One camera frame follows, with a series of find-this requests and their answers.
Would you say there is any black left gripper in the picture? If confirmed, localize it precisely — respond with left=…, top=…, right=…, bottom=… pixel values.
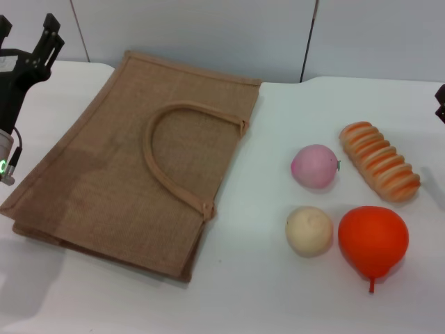
left=0, top=13, right=66, bottom=135

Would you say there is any pink peach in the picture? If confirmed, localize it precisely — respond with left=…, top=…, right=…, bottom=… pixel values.
left=290, top=143, right=343, bottom=191

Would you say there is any brown jute handbag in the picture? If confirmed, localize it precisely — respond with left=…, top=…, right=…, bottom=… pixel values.
left=0, top=49, right=264, bottom=284

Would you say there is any orange striped bread loaf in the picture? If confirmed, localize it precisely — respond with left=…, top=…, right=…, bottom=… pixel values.
left=339, top=120, right=422, bottom=203

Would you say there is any orange pear shaped fruit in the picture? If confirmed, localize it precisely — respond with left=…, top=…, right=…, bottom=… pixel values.
left=337, top=205, right=410, bottom=294

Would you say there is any cream round bun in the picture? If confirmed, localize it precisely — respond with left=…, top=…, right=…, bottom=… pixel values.
left=284, top=205, right=334, bottom=259

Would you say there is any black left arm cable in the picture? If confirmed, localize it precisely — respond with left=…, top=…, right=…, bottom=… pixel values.
left=3, top=127, right=24, bottom=186

